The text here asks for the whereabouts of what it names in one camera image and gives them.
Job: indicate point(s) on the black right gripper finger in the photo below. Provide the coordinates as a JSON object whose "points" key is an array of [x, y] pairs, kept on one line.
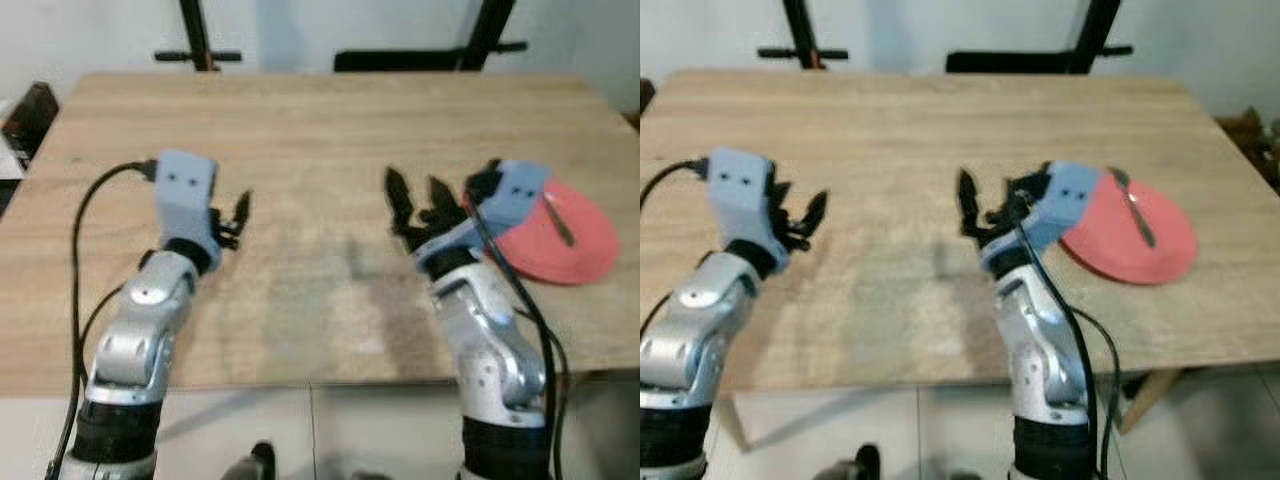
{"points": [[1000, 205], [442, 198], [968, 200], [398, 200]]}

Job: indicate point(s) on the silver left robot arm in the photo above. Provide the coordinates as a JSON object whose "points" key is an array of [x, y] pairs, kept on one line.
{"points": [[690, 340], [140, 330]]}

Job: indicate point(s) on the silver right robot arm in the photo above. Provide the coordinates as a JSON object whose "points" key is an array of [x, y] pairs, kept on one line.
{"points": [[490, 350], [1040, 350]]}

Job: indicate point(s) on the metal spoon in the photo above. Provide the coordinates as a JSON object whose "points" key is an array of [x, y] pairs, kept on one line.
{"points": [[558, 222], [1138, 215]]}

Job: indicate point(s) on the red round plate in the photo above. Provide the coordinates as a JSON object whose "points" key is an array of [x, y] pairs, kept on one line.
{"points": [[1130, 255], [570, 255]]}

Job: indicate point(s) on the wide black stand base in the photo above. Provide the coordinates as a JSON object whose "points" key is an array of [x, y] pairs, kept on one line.
{"points": [[1030, 58], [440, 58]]}

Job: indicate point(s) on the thin black stand leg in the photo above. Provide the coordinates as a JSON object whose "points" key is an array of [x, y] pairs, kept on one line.
{"points": [[197, 45], [802, 45]]}

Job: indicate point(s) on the dark brown box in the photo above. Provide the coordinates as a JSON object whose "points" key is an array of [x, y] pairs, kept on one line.
{"points": [[28, 120]]}

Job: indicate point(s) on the wooden table leg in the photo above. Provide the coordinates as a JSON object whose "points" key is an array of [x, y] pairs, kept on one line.
{"points": [[1150, 400]]}

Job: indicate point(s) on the black robot foot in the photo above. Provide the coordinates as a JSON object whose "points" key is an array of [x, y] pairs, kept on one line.
{"points": [[858, 465], [255, 462]]}

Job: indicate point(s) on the brown cardboard clutter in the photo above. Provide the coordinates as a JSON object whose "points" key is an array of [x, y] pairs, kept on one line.
{"points": [[1255, 145]]}

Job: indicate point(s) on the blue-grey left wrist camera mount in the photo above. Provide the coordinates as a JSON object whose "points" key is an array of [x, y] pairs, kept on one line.
{"points": [[738, 190], [187, 195]]}

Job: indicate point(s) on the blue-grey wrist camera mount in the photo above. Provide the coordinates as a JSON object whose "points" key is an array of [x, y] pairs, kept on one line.
{"points": [[1070, 195], [187, 195], [518, 195], [738, 190]]}

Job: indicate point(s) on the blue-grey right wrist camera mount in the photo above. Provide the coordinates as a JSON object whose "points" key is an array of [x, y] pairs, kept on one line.
{"points": [[1070, 195], [518, 195]]}

